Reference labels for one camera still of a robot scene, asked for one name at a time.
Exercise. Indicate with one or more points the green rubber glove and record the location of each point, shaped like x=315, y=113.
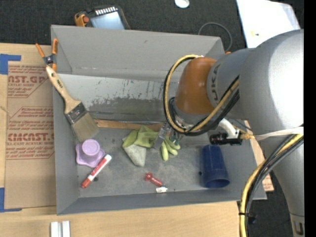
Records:
x=144, y=136

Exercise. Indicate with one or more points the small red plastic piece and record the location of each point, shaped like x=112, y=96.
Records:
x=153, y=179

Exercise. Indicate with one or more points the brown wooden flat strip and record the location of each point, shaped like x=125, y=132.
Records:
x=116, y=125

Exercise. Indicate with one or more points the small white plastic piece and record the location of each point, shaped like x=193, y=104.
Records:
x=161, y=189

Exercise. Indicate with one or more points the dark blue plastic cup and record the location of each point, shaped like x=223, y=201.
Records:
x=214, y=167

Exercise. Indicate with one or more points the red and white marker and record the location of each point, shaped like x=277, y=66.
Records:
x=97, y=169

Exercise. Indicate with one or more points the purple plastic cup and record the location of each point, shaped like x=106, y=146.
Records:
x=90, y=150

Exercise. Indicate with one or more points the grey metal bin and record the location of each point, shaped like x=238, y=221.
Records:
x=128, y=51

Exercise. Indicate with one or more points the brown cardboard board red print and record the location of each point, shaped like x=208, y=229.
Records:
x=29, y=171

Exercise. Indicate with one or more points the black cylinder on white bracket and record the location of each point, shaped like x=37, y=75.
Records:
x=218, y=138

